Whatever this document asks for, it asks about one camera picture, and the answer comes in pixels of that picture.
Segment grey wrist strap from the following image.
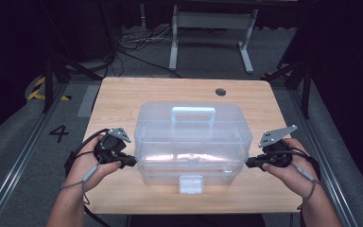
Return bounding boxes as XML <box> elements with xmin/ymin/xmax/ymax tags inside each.
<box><xmin>291</xmin><ymin>164</ymin><xmax>320</xmax><ymax>211</ymax></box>
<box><xmin>59</xmin><ymin>164</ymin><xmax>98</xmax><ymax>206</ymax></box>

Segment black metal stand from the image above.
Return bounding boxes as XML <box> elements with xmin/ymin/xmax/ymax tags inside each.
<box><xmin>42</xmin><ymin>53</ymin><xmax>103</xmax><ymax>114</ymax></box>
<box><xmin>261</xmin><ymin>60</ymin><xmax>313</xmax><ymax>120</ymax></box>

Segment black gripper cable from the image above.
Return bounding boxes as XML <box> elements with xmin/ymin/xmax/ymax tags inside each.
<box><xmin>64</xmin><ymin>128</ymin><xmax>112</xmax><ymax>227</ymax></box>
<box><xmin>264</xmin><ymin>148</ymin><xmax>322</xmax><ymax>181</ymax></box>

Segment person's right hand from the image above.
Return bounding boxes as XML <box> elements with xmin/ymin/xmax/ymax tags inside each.
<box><xmin>263</xmin><ymin>138</ymin><xmax>320</xmax><ymax>198</ymax></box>

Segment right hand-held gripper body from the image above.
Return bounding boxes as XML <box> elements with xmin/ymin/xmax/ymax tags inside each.
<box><xmin>258</xmin><ymin>124</ymin><xmax>298</xmax><ymax>167</ymax></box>

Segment bundle of floor cables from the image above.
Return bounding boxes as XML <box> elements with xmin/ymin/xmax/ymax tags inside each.
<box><xmin>116</xmin><ymin>25</ymin><xmax>183</xmax><ymax>79</ymax></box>

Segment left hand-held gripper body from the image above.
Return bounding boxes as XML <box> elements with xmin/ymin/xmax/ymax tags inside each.
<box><xmin>95</xmin><ymin>127</ymin><xmax>132</xmax><ymax>165</ymax></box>

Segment person's left hand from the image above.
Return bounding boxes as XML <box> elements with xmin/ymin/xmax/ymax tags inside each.
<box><xmin>63</xmin><ymin>135</ymin><xmax>122</xmax><ymax>192</ymax></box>

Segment clear plastic storage box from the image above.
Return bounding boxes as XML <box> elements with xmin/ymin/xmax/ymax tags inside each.
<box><xmin>133</xmin><ymin>101</ymin><xmax>253</xmax><ymax>195</ymax></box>

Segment white metal desk frame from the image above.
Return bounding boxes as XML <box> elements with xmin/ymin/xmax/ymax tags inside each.
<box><xmin>168</xmin><ymin>4</ymin><xmax>259</xmax><ymax>75</ymax></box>

